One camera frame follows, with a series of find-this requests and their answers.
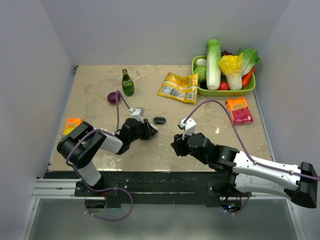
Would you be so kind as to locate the green lettuce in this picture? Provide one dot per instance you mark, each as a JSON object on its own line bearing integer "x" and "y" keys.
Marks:
{"x": 250, "y": 58}

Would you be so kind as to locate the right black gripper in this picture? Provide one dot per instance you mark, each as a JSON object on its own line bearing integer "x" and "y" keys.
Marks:
{"x": 178, "y": 145}

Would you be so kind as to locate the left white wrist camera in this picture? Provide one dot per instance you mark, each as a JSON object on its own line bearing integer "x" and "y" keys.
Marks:
{"x": 137, "y": 114}

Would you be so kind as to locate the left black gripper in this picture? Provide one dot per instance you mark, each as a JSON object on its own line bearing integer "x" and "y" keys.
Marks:
{"x": 149, "y": 131}

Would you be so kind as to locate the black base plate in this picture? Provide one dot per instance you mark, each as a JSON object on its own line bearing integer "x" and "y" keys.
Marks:
{"x": 211, "y": 189}

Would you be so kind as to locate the yellow snack bag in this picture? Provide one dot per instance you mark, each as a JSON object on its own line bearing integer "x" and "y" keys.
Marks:
{"x": 180, "y": 88}

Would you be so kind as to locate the red tomato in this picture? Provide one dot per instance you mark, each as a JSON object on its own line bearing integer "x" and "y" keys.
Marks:
{"x": 223, "y": 86}

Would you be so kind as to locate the dark red grapes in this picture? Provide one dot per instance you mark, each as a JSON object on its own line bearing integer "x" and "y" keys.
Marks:
{"x": 226, "y": 53}

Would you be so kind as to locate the white cauliflower piece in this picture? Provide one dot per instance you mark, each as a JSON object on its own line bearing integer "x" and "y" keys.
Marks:
{"x": 201, "y": 62}

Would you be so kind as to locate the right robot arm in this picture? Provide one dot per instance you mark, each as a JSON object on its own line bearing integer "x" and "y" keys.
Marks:
{"x": 247, "y": 174}

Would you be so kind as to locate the pink orange snack box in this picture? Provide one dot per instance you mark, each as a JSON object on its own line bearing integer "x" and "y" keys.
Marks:
{"x": 239, "y": 111}

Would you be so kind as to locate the orange carrot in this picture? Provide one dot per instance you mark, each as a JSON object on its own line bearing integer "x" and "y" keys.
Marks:
{"x": 246, "y": 78}

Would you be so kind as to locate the green glass bottle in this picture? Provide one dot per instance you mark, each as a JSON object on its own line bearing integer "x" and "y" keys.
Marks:
{"x": 127, "y": 83}

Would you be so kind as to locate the aluminium rail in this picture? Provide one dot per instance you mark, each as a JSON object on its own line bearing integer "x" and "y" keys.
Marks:
{"x": 54, "y": 189}

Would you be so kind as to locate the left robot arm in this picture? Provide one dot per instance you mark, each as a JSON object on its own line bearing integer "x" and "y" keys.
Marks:
{"x": 80, "y": 146}

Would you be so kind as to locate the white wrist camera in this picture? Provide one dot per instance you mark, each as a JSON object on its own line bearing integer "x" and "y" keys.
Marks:
{"x": 188, "y": 126}
{"x": 137, "y": 114}

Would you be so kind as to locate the napa cabbage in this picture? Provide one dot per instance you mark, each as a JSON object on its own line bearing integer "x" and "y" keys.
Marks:
{"x": 213, "y": 71}

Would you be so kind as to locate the purple red onion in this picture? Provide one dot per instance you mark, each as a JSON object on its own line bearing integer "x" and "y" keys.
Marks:
{"x": 114, "y": 97}

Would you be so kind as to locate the black earbud charging case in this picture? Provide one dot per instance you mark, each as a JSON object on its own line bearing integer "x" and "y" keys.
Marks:
{"x": 158, "y": 120}

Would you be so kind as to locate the round green cabbage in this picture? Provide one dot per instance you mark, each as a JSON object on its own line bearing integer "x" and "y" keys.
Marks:
{"x": 201, "y": 70}

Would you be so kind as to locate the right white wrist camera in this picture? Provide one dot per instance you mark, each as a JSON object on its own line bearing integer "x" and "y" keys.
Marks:
{"x": 188, "y": 126}

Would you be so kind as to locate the green plastic basket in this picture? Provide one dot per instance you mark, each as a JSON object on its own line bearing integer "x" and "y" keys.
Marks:
{"x": 229, "y": 93}

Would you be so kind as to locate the yellow leaf cabbage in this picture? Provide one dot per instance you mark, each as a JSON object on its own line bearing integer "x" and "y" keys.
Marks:
{"x": 231, "y": 68}

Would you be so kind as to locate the orange yellow juice carton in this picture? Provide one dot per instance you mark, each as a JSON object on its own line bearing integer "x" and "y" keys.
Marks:
{"x": 70, "y": 125}

